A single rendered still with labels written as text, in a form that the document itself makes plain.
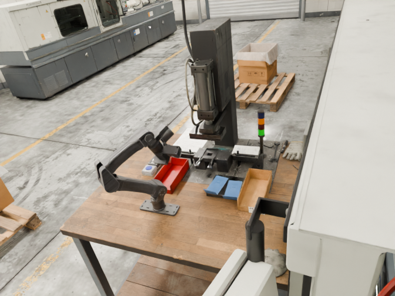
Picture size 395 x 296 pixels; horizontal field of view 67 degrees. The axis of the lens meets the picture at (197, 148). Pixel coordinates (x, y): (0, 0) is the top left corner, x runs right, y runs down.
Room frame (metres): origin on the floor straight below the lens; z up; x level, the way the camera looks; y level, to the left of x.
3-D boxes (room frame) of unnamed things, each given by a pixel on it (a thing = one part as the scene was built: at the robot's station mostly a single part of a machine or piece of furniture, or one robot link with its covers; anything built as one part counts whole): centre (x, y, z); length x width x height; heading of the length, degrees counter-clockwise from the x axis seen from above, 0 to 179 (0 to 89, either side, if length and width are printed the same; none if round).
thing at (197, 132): (1.51, -0.10, 1.22); 0.26 x 0.18 x 0.30; 155
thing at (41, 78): (8.22, 1.82, 0.49); 5.51 x 1.02 x 0.97; 151
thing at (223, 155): (1.44, -0.08, 0.98); 0.20 x 0.10 x 0.01; 65
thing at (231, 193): (1.17, -0.15, 0.93); 0.15 x 0.07 x 0.03; 159
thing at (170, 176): (1.37, 0.17, 0.93); 0.25 x 0.12 x 0.06; 155
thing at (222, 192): (1.22, -0.12, 0.91); 0.17 x 0.16 x 0.02; 65
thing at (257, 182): (1.13, -0.26, 0.93); 0.25 x 0.13 x 0.08; 155
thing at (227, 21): (1.68, -0.19, 1.28); 0.14 x 0.12 x 0.75; 65
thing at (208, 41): (1.55, -0.14, 1.44); 0.17 x 0.13 x 0.42; 155
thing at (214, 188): (1.23, -0.07, 0.93); 0.15 x 0.07 x 0.03; 147
